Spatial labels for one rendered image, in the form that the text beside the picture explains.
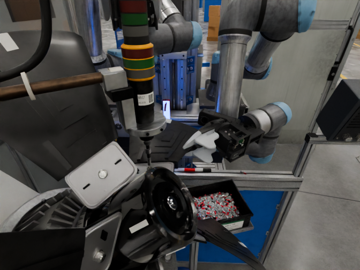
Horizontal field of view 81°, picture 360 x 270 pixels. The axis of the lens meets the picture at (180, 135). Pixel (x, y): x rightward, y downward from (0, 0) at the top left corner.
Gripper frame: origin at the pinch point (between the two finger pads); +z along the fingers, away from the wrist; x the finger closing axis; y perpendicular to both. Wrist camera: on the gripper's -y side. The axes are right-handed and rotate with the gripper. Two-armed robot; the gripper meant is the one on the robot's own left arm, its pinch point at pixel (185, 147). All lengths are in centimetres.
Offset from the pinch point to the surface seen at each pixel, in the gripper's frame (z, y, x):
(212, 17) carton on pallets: -621, -661, 108
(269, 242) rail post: -51, 16, 78
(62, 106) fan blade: 21.9, -2.9, -15.8
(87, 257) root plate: 25.4, 15.7, -7.4
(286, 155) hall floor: -180, -39, 123
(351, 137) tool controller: -56, 18, 8
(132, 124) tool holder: 14.0, 3.9, -14.0
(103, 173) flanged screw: 20.1, 6.0, -8.6
